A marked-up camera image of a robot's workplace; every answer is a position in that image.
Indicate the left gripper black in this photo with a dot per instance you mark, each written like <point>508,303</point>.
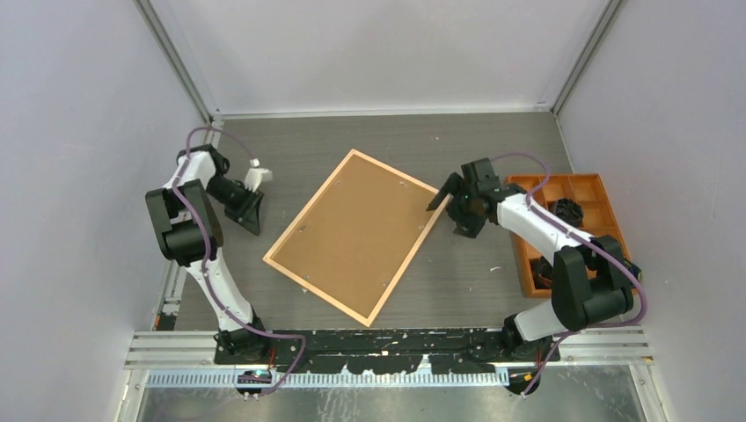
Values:
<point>248,214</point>

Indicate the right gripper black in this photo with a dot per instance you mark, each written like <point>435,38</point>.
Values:
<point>456,186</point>

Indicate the light wooden picture frame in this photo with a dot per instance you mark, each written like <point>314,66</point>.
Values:
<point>326,291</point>

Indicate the brown fibreboard backing board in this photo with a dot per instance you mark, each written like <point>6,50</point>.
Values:
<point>355,233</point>

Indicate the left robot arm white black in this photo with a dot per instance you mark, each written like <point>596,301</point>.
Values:
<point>189,233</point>

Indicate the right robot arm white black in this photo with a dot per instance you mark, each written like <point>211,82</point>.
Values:
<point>590,281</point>

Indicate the orange compartment tray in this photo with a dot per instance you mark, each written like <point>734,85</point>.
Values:
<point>599,220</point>

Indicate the black red rolled tie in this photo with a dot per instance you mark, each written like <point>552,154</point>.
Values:
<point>541,273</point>

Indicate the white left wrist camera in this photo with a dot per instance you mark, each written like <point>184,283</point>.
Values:
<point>256,175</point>

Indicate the aluminium left side rail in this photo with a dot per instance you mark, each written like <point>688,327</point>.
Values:
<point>170,298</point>

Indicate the aluminium rail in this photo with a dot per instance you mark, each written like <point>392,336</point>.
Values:
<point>624,346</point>
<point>170,298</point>

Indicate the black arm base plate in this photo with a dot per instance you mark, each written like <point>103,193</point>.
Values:
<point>380,351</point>

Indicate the aluminium front rail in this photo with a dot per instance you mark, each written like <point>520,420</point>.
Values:
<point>624,346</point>

